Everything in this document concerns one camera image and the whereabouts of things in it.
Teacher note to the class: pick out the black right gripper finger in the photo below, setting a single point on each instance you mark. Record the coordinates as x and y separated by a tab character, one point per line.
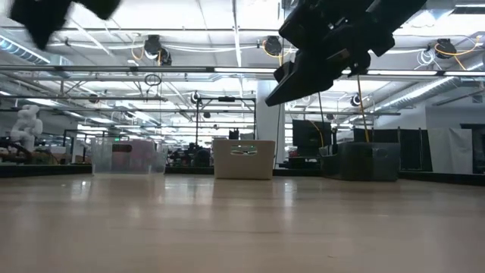
307	76
284	72

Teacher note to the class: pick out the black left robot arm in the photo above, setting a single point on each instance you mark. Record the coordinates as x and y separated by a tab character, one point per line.
41	19

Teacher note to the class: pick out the white building column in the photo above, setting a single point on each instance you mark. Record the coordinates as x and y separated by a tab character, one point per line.
271	125

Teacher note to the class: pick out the black monitor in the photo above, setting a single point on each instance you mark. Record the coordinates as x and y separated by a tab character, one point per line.
307	136

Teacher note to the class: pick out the dark grey plastic bin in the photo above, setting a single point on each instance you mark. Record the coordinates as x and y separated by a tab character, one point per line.
360	163

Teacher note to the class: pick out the white plastic bin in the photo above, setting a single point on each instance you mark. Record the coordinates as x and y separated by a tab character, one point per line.
242	167

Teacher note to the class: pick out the white hanging sheet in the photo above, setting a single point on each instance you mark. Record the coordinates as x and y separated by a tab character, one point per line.
439	148

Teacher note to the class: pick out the clear plastic bin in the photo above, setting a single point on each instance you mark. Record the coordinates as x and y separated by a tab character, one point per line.
102	163

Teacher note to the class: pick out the white humanoid figure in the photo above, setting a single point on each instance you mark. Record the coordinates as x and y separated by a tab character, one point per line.
26	125

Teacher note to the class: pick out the black rack frame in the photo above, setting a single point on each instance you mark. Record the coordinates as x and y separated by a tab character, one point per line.
226	99

